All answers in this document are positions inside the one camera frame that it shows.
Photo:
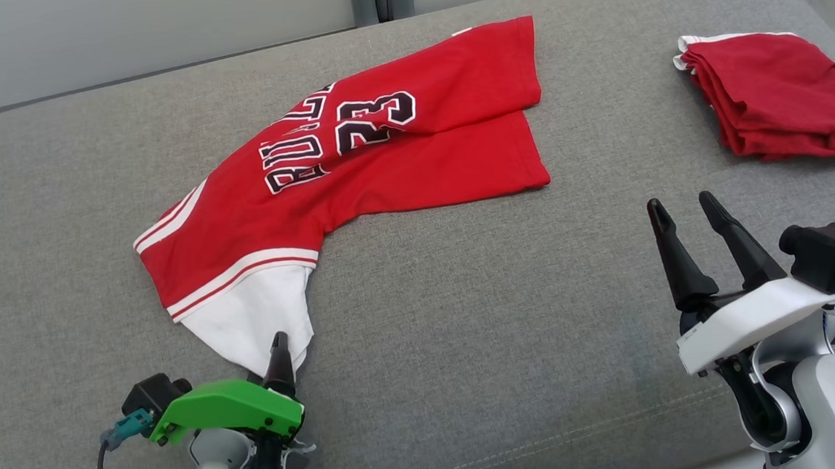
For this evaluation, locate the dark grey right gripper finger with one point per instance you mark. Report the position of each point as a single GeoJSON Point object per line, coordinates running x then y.
{"type": "Point", "coordinates": [746, 249]}
{"type": "Point", "coordinates": [679, 259]}

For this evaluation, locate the grey fabric sofa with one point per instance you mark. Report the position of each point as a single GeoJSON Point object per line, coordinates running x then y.
{"type": "Point", "coordinates": [469, 320]}

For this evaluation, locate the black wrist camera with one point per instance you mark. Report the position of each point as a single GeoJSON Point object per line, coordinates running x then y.
{"type": "Point", "coordinates": [833, 254]}
{"type": "Point", "coordinates": [150, 393]}

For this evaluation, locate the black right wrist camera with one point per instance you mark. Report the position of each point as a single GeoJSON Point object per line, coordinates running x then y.
{"type": "Point", "coordinates": [833, 254]}

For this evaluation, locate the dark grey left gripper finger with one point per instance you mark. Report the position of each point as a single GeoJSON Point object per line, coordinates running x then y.
{"type": "Point", "coordinates": [280, 368]}

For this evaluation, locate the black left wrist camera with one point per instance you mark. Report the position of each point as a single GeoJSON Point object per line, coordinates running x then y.
{"type": "Point", "coordinates": [150, 393]}

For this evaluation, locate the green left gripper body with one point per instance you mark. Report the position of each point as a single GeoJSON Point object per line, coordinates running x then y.
{"type": "Point", "coordinates": [230, 406]}

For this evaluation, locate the red jersey with white sleeves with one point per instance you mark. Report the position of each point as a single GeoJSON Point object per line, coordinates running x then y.
{"type": "Point", "coordinates": [397, 169]}

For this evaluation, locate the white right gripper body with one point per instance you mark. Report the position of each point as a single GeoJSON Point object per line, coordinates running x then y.
{"type": "Point", "coordinates": [752, 320]}

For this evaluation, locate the red shorts with white stripe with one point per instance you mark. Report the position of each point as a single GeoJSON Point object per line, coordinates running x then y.
{"type": "Point", "coordinates": [779, 94]}

